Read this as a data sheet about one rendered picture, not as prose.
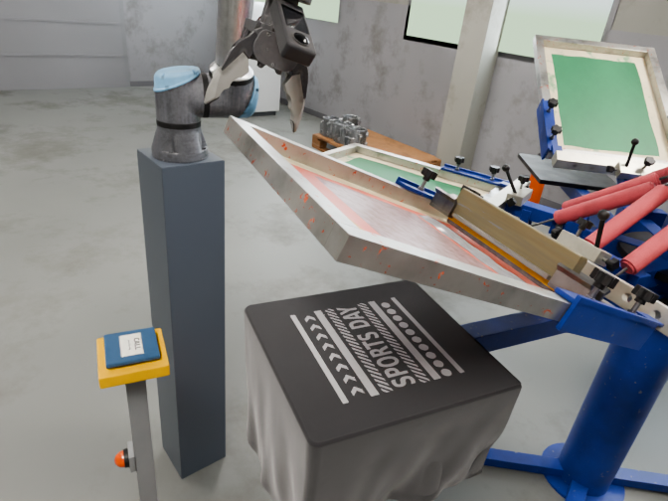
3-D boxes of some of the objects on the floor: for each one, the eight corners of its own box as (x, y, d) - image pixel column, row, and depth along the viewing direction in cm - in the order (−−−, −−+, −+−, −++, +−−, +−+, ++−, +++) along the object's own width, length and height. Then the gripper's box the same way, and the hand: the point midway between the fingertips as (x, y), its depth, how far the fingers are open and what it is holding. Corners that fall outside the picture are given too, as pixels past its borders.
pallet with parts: (306, 147, 582) (309, 115, 565) (364, 139, 637) (367, 110, 620) (387, 184, 494) (392, 148, 477) (444, 172, 549) (451, 139, 532)
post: (123, 665, 132) (71, 399, 88) (117, 584, 149) (72, 327, 105) (206, 630, 141) (197, 373, 97) (192, 557, 158) (178, 310, 114)
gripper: (333, 11, 81) (292, 126, 88) (218, -45, 71) (181, 90, 77) (356, 15, 74) (310, 140, 81) (233, -46, 64) (192, 102, 70)
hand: (252, 121), depth 77 cm, fingers open, 14 cm apart
